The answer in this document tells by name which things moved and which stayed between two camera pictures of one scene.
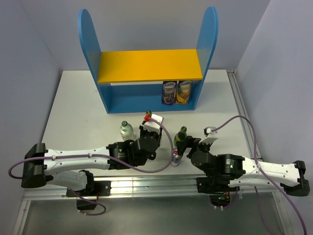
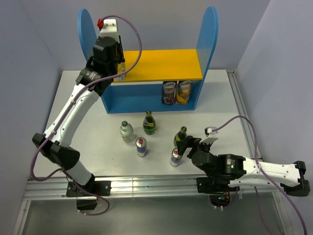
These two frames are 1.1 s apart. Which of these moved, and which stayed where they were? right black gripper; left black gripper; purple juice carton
Moved: left black gripper
Stayed: purple juice carton; right black gripper
